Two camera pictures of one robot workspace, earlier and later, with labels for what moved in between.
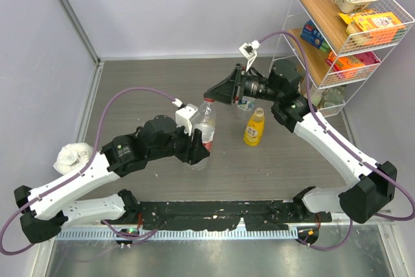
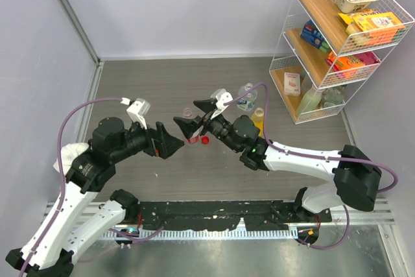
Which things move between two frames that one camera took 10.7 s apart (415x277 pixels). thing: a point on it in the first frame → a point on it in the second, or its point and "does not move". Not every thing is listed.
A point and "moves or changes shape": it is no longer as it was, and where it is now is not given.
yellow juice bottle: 254,130 does not move
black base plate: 258,215 does not move
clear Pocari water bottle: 246,103 does not move
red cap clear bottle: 207,125 moves or changes shape
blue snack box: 311,34 does not move
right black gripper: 224,91 → 189,126
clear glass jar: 334,96 does not move
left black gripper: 195,150 → 169,143
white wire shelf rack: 342,21 does not move
